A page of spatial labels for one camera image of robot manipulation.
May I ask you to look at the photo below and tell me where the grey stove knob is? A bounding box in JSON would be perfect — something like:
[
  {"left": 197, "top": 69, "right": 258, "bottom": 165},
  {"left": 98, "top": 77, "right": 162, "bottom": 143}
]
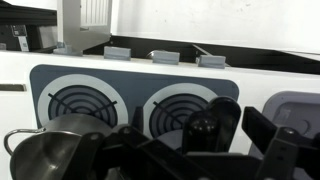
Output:
[
  {"left": 151, "top": 49, "right": 181, "bottom": 65},
  {"left": 103, "top": 45, "right": 132, "bottom": 61},
  {"left": 195, "top": 54, "right": 227, "bottom": 70}
]

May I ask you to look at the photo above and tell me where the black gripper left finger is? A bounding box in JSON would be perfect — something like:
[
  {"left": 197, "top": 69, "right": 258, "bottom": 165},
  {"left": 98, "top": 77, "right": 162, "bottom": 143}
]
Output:
[{"left": 63, "top": 106, "right": 158, "bottom": 180}]

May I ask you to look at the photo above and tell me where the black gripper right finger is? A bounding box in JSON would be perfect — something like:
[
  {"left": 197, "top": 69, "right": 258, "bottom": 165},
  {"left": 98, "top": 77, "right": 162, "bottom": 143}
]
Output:
[{"left": 241, "top": 106, "right": 320, "bottom": 180}]

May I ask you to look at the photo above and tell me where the black metal frame cart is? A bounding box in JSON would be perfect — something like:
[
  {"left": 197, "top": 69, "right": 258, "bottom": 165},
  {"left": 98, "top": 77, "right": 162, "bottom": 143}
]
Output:
[{"left": 0, "top": 0, "right": 58, "bottom": 53}]

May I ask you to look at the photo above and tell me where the grey toy sink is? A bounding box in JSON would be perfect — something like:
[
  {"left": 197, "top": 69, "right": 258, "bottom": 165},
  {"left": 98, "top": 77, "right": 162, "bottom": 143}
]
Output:
[{"left": 248, "top": 90, "right": 320, "bottom": 180}]

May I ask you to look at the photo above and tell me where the silver metal pot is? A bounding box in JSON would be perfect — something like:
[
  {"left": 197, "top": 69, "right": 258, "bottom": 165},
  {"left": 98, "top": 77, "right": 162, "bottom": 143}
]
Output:
[{"left": 3, "top": 113, "right": 116, "bottom": 180}]

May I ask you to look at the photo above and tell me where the white black toy kitchen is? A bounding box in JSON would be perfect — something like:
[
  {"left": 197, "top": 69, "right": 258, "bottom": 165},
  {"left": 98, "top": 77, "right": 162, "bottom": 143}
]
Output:
[{"left": 0, "top": 33, "right": 320, "bottom": 180}]

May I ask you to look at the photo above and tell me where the grey stovetop burner panel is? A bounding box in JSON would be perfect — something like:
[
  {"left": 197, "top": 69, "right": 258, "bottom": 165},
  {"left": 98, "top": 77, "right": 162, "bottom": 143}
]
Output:
[{"left": 29, "top": 64, "right": 240, "bottom": 158}]

